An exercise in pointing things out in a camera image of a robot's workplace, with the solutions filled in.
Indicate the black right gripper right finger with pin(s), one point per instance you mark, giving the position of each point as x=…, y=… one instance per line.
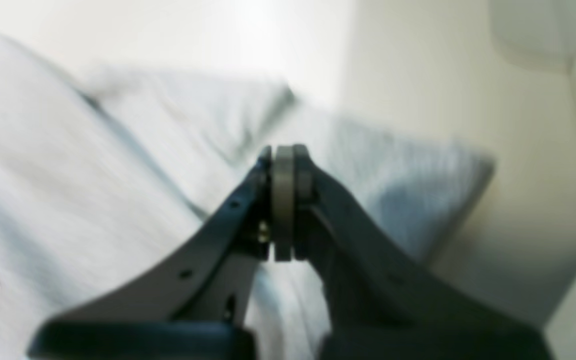
x=381, y=304

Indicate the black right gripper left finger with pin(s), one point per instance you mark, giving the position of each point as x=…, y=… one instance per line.
x=191, y=305

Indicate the grey t-shirt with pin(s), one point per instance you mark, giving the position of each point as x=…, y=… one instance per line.
x=102, y=177

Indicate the beige chair left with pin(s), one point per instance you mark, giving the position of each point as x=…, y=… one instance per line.
x=539, y=34

